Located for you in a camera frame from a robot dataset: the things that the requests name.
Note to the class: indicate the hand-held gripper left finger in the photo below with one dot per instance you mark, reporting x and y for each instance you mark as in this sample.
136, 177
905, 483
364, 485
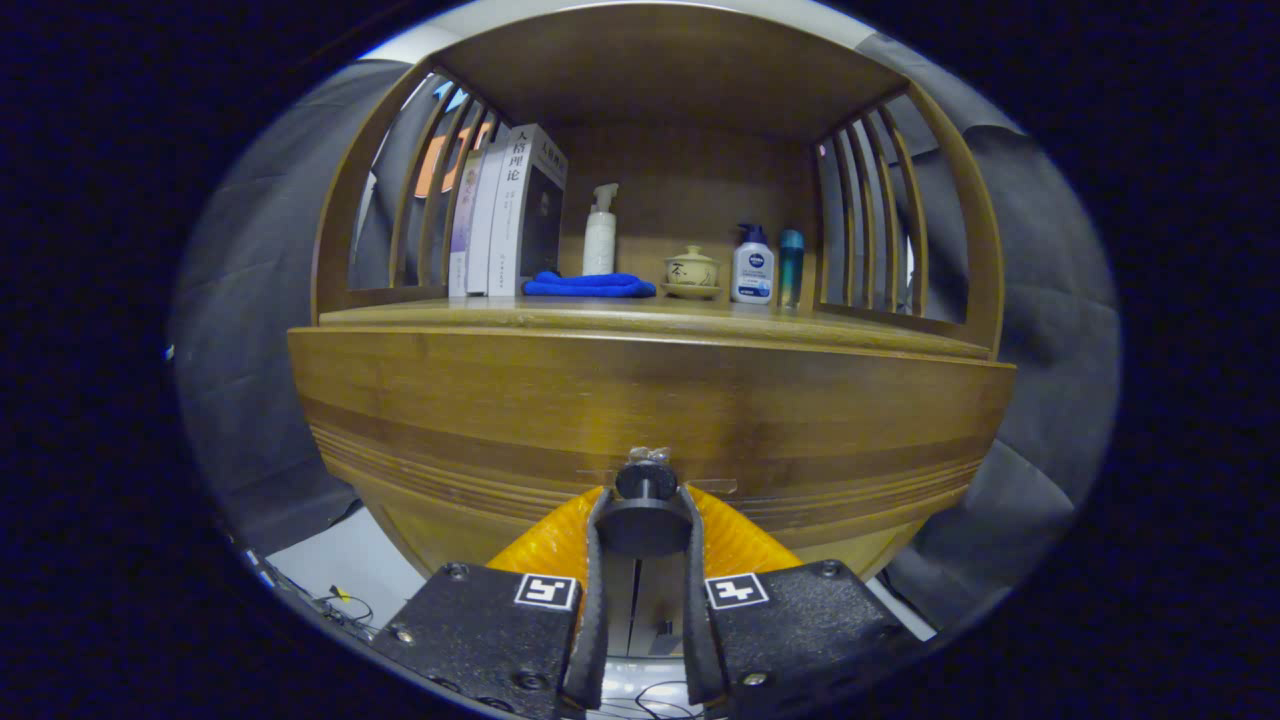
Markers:
597, 620

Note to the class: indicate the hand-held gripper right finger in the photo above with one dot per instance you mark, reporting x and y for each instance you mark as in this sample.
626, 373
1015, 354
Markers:
697, 640

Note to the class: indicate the wooden drawer with black knob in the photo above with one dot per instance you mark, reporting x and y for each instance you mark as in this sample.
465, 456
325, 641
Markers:
500, 400

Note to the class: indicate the wooden cabinet door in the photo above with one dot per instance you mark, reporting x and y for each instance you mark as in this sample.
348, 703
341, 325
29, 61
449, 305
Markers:
660, 595
621, 600

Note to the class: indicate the wooden countertop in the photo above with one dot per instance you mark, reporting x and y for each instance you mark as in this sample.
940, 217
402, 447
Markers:
640, 315

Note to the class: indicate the wooden cabinet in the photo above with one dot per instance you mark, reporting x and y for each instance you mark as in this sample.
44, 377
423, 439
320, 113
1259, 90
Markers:
650, 70

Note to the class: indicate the blue folded cloth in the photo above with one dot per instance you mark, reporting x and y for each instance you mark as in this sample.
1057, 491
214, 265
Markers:
590, 286

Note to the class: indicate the beige lidded ceramic teacup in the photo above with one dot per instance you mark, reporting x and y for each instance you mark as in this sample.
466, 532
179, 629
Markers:
691, 272

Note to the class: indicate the white lotion bottle blue cap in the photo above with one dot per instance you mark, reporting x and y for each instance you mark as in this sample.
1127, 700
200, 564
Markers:
753, 270

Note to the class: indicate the white pump bottle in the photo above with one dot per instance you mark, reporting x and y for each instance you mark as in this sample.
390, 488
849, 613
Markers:
599, 245

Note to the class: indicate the teal slim bottle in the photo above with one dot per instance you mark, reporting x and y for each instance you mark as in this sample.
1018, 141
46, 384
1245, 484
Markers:
791, 270

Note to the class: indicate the purple spine book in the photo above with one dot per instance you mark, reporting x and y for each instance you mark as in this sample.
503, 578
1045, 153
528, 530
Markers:
462, 240

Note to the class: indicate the thin white book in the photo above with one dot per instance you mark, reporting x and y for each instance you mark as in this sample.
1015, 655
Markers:
483, 230

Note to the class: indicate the thick grey white book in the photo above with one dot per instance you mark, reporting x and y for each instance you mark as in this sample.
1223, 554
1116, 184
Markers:
530, 210

